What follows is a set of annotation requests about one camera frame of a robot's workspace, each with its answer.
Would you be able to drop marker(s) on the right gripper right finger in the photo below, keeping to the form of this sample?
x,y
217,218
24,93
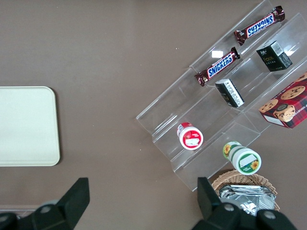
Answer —
x,y
216,215

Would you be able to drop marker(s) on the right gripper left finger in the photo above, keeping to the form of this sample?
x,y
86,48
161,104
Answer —
x,y
62,210

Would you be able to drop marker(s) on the light wicker basket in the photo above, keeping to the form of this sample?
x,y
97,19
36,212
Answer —
x,y
230,176

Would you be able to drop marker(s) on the cream plastic tray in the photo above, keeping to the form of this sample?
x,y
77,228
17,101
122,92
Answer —
x,y
26,124

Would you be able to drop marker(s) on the aluminium foil container stack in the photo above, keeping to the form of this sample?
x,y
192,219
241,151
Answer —
x,y
249,201

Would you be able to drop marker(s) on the green lidded yogurt cup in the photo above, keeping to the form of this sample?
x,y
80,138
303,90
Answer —
x,y
244,159

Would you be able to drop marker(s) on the red lidded yogurt cup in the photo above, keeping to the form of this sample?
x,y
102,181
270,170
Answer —
x,y
190,137

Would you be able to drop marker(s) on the clear acrylic stepped shelf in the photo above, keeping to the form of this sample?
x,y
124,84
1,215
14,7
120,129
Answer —
x,y
204,112

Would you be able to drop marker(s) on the small black carton box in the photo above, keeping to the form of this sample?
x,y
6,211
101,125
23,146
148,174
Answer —
x,y
229,93
273,58

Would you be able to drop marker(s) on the red plaid cookie box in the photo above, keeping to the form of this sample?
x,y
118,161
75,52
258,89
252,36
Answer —
x,y
287,105

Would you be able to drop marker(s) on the Snickers chocolate bar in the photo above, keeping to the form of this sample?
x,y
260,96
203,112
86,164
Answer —
x,y
219,65
260,25

